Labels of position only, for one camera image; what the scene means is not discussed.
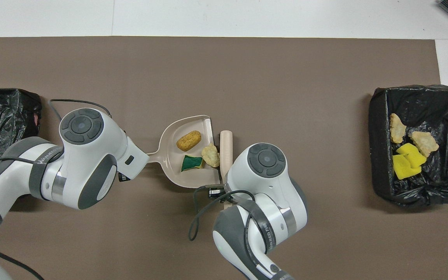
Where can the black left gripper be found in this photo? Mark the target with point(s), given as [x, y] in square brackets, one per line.
[123, 177]

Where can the pale round bread piece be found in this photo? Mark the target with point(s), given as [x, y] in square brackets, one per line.
[210, 155]

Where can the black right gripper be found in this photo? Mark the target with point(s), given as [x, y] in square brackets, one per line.
[217, 191]

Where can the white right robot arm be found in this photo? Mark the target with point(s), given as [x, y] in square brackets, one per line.
[263, 182]

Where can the beige plastic dustpan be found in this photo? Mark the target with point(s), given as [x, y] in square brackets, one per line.
[177, 171]

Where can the brown paper table mat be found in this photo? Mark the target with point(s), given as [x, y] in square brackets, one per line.
[224, 62]

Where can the striped orange croissant piece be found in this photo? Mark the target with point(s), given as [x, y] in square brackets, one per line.
[397, 130]

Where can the pale greenish bread chunk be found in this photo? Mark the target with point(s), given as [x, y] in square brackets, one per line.
[424, 143]

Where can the green and yellow sponge piece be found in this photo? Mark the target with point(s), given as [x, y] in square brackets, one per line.
[191, 163]

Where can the brown crackled bread roll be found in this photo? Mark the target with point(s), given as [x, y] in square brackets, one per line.
[189, 140]

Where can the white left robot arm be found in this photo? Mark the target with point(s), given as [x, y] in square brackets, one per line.
[84, 155]

